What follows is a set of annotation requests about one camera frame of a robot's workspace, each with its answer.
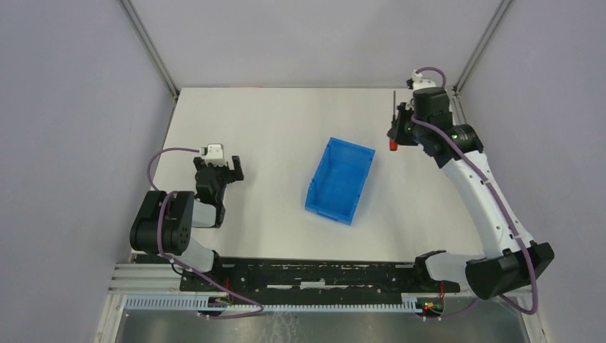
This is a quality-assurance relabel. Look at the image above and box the aluminium corner post left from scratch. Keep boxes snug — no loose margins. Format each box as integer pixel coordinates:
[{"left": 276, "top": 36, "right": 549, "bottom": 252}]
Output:
[{"left": 118, "top": 0, "right": 180, "bottom": 101}]

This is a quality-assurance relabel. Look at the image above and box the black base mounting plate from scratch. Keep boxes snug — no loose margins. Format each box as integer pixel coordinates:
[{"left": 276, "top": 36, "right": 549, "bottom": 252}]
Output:
[{"left": 208, "top": 257, "right": 461, "bottom": 306}]

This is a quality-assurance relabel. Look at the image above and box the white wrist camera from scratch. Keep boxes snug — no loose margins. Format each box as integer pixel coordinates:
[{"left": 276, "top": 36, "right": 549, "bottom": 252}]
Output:
[
  {"left": 199, "top": 144, "right": 227, "bottom": 166},
  {"left": 407, "top": 71, "right": 437, "bottom": 91}
]

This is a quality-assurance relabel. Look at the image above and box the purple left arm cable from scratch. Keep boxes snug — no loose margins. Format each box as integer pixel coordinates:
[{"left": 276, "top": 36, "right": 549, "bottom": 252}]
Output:
[{"left": 146, "top": 147, "right": 264, "bottom": 320}]

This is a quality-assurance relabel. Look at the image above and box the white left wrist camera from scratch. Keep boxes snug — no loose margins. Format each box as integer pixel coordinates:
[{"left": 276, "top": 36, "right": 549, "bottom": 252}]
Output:
[{"left": 199, "top": 144, "right": 227, "bottom": 166}]

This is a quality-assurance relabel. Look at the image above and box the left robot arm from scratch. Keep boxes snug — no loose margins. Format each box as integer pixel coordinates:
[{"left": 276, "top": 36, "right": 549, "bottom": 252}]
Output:
[{"left": 129, "top": 155, "right": 244, "bottom": 272}]

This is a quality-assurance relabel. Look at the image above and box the white slotted cable duct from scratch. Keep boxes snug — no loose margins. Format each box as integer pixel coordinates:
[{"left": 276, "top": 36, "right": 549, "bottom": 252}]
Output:
[{"left": 124, "top": 294, "right": 422, "bottom": 314}]

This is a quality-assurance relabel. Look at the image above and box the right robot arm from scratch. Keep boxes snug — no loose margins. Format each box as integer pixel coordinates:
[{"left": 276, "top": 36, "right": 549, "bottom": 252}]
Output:
[{"left": 387, "top": 86, "right": 555, "bottom": 299}]

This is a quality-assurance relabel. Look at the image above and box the aluminium corner post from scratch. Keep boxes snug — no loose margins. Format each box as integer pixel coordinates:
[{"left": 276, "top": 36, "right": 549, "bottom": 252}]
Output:
[
  {"left": 118, "top": 0, "right": 180, "bottom": 101},
  {"left": 453, "top": 0, "right": 515, "bottom": 94}
]

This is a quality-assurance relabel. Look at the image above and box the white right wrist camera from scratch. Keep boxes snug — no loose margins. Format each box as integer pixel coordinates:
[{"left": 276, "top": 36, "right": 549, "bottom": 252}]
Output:
[{"left": 407, "top": 71, "right": 437, "bottom": 91}]

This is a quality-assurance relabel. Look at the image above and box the aluminium frame rail front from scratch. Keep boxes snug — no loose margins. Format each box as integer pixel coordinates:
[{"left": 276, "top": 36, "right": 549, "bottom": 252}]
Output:
[{"left": 107, "top": 263, "right": 537, "bottom": 297}]

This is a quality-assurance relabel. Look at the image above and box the aluminium corner post right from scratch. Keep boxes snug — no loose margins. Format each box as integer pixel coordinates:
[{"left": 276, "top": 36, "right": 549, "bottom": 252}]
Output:
[{"left": 453, "top": 0, "right": 515, "bottom": 94}]

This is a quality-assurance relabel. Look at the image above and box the blue plastic bin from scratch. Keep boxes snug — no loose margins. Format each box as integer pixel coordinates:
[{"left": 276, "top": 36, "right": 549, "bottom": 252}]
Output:
[{"left": 304, "top": 137, "right": 375, "bottom": 225}]

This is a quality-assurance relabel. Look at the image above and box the red handled screwdriver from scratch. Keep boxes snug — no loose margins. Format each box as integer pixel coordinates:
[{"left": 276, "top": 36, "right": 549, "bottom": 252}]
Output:
[{"left": 387, "top": 91, "right": 398, "bottom": 151}]

